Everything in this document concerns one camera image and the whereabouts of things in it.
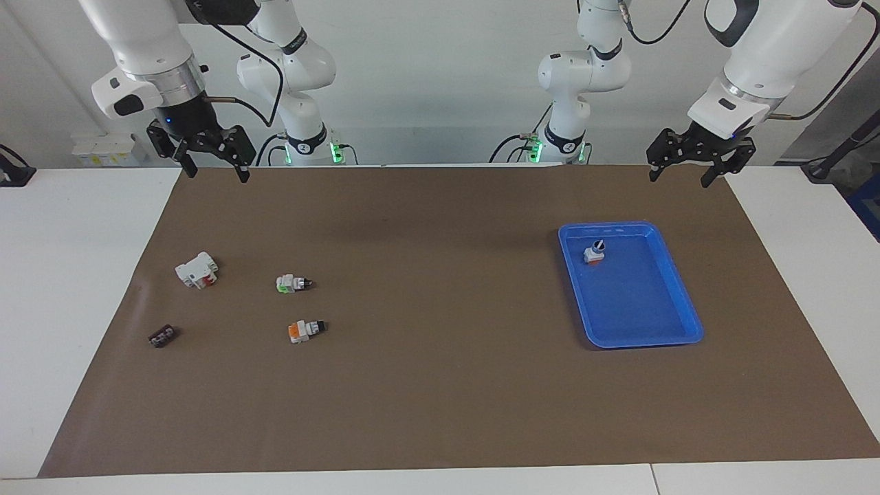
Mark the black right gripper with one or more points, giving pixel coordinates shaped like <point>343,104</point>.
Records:
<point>187,124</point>

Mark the white red circuit breaker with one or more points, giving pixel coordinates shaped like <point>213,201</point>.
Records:
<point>192,269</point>

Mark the brown table mat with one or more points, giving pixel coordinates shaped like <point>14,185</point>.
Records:
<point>440,385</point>

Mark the blue plastic tray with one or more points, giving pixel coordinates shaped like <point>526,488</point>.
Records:
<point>639,302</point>

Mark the black clamp mount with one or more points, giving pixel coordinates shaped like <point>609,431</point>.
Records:
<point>14,175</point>

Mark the small black terminal block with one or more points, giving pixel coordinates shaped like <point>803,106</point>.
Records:
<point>162,337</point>

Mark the small white green switch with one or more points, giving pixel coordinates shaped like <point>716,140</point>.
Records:
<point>595,254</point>
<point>289,283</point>

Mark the small white orange switch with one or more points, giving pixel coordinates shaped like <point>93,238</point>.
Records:
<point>302,331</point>

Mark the black stand pole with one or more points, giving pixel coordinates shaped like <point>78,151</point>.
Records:
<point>842,148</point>

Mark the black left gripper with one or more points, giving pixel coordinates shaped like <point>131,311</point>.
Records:
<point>715,141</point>

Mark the blue crate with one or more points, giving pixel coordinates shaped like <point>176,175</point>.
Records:
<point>867,210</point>

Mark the white wall socket box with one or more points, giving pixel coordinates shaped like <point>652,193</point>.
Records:
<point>103,148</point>

